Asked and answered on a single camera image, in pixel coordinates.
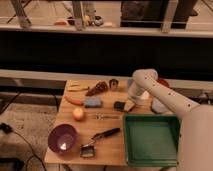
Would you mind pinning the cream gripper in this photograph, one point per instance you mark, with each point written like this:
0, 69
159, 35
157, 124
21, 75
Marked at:
129, 105

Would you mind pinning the black eraser block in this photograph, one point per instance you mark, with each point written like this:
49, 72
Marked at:
119, 105

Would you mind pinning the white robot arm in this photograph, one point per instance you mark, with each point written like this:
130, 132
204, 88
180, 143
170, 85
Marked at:
195, 148

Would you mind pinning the white cup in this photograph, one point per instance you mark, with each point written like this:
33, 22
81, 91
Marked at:
144, 96

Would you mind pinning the small metal cup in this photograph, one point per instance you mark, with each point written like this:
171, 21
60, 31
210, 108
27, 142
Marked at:
113, 84

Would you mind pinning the grey blue cloth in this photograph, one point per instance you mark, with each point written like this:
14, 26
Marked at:
158, 107

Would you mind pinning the silver fork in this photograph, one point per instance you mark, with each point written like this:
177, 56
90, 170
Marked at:
102, 116

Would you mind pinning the bunch of dark grapes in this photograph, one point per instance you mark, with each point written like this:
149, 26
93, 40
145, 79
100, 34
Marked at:
100, 87

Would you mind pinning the red bowl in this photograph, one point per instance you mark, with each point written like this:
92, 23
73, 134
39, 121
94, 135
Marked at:
163, 82

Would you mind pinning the blue sponge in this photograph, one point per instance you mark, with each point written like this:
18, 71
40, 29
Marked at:
92, 102

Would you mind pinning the green plastic tray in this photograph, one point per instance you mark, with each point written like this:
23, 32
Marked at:
151, 140

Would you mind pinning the orange carrot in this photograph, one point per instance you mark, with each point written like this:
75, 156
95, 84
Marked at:
74, 101

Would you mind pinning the yellow banana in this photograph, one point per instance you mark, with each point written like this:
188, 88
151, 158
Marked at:
77, 88

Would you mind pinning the purple bowl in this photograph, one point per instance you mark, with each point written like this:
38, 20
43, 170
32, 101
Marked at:
62, 138

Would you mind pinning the black handled peeler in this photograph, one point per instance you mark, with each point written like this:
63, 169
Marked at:
88, 150

